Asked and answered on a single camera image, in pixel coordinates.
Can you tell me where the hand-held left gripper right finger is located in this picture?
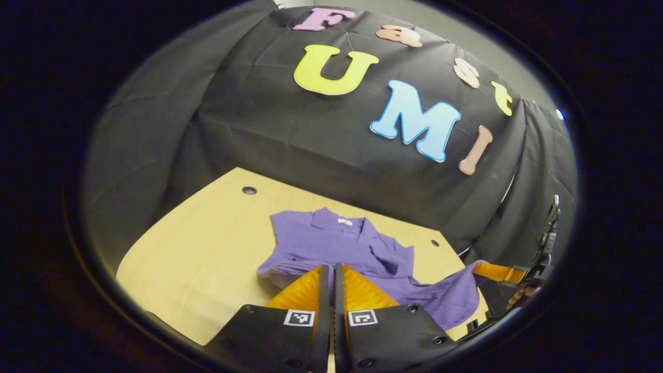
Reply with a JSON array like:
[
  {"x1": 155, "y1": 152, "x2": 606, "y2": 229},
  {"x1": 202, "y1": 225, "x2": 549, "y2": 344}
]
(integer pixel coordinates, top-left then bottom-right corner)
[{"x1": 334, "y1": 263, "x2": 459, "y2": 372}]

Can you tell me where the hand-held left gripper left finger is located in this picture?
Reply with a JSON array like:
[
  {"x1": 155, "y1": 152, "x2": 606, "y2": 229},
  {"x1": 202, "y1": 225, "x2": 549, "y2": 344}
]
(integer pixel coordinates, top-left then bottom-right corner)
[{"x1": 207, "y1": 264, "x2": 332, "y2": 373}]

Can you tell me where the purple collared shirt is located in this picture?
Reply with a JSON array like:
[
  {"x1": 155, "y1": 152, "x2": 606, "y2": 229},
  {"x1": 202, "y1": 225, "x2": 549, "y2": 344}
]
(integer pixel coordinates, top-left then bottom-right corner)
[{"x1": 257, "y1": 207, "x2": 490, "y2": 331}]

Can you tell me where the black backdrop cloth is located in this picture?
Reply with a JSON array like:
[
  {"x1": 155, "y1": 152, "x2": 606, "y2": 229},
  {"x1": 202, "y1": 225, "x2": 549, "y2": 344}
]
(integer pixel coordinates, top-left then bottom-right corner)
[{"x1": 85, "y1": 0, "x2": 578, "y2": 280}]

